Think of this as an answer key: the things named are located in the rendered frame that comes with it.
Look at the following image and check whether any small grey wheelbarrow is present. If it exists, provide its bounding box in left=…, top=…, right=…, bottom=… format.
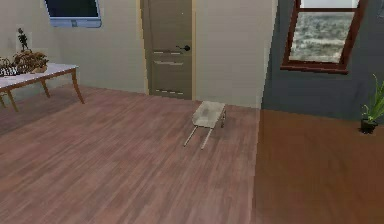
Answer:
left=183, top=100, right=228, bottom=150

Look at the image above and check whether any olive grey room door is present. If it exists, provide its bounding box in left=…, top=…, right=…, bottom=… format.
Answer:
left=139, top=0, right=197, bottom=101

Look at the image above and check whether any red framed window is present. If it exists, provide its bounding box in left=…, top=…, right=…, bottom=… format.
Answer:
left=280, top=0, right=369, bottom=75

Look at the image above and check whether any grey framed television set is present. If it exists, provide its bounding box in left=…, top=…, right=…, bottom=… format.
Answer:
left=44, top=0, right=103, bottom=29

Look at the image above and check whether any white top wooden table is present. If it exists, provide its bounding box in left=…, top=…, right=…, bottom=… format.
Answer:
left=0, top=62, right=86, bottom=113

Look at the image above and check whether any brown dried plant bundle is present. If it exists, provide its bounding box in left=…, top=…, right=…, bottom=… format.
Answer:
left=12, top=49, right=50, bottom=74

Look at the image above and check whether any green house plant black pot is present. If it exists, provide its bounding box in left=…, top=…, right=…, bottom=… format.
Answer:
left=360, top=73, right=384, bottom=135

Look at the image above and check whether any dark green figurine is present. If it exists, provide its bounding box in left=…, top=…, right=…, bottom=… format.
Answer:
left=17, top=27, right=30, bottom=52

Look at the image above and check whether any black white striped basket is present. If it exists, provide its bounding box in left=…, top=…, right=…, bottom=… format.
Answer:
left=0, top=57, right=19, bottom=78

